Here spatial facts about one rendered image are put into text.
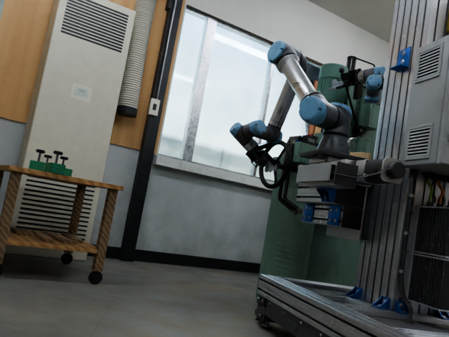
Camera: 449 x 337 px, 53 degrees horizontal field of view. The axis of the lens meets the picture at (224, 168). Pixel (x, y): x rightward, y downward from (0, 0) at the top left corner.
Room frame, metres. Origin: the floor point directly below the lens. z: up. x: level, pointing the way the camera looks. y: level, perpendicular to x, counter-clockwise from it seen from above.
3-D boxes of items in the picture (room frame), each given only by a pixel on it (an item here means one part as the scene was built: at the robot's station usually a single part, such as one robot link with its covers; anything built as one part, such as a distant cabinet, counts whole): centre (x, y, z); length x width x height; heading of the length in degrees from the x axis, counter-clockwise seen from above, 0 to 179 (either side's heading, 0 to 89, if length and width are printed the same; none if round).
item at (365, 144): (2.74, -0.82, 1.02); 0.09 x 0.07 x 0.12; 30
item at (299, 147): (2.67, -0.43, 0.91); 0.15 x 0.14 x 0.09; 30
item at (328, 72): (2.79, -0.58, 1.35); 0.18 x 0.18 x 0.31
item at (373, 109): (2.76, -0.84, 1.22); 0.09 x 0.08 x 0.15; 120
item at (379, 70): (2.38, -0.72, 1.36); 0.11 x 0.08 x 0.09; 30
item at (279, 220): (2.85, -0.68, 0.35); 0.58 x 0.45 x 0.71; 120
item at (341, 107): (2.03, -0.47, 0.98); 0.13 x 0.12 x 0.14; 128
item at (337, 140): (2.04, -0.47, 0.87); 0.15 x 0.15 x 0.10
